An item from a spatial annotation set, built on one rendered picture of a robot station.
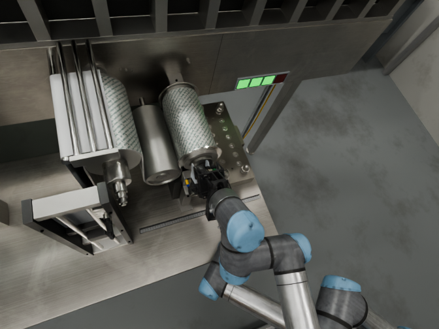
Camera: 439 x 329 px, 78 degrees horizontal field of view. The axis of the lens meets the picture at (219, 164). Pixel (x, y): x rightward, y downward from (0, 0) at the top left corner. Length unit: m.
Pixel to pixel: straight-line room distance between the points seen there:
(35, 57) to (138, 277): 0.78
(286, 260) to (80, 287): 0.76
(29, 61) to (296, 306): 0.91
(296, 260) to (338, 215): 1.88
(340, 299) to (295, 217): 1.40
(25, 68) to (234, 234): 0.72
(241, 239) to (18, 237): 0.90
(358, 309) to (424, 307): 1.83
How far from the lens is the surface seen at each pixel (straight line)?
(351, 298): 1.02
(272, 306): 0.98
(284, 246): 0.67
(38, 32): 0.87
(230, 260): 0.63
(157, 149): 0.89
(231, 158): 1.14
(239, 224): 0.55
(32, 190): 1.29
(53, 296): 1.18
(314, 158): 2.65
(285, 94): 1.77
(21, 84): 1.00
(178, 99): 0.91
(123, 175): 0.72
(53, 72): 0.83
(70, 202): 0.64
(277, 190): 2.34
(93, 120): 0.72
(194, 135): 0.83
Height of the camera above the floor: 2.02
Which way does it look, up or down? 62 degrees down
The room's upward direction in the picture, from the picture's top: 24 degrees clockwise
